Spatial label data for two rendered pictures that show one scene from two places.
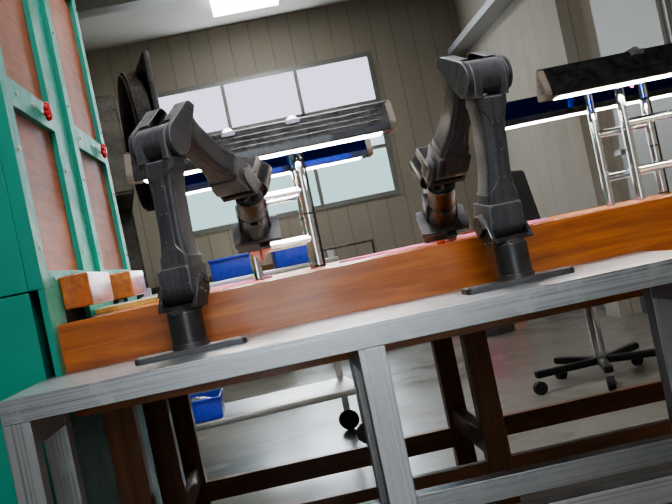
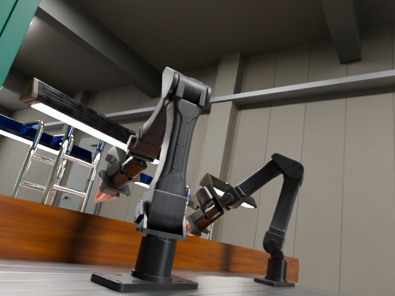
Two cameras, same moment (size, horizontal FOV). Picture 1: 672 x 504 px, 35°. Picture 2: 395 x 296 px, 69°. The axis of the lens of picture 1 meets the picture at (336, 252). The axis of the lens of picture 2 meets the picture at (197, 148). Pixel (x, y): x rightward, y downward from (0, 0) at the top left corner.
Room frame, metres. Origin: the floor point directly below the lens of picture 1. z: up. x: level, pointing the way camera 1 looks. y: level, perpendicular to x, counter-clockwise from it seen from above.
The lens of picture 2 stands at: (1.54, 0.67, 0.75)
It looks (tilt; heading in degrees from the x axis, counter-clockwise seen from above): 18 degrees up; 311
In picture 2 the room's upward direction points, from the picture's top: 11 degrees clockwise
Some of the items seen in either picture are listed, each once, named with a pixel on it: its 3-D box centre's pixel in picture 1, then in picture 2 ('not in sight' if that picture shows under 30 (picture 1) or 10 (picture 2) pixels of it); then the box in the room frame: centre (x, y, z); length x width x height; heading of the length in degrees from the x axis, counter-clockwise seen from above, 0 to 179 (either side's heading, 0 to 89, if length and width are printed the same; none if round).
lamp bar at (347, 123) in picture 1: (260, 141); (111, 130); (2.45, 0.12, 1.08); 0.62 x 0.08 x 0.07; 94
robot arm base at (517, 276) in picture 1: (513, 262); (276, 271); (1.95, -0.31, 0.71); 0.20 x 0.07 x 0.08; 93
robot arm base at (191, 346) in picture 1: (188, 331); (155, 259); (1.91, 0.29, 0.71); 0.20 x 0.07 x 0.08; 93
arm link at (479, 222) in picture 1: (502, 227); (275, 249); (1.96, -0.31, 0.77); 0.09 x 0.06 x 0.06; 108
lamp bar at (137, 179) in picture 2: (594, 97); (165, 187); (3.07, -0.82, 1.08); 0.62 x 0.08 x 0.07; 94
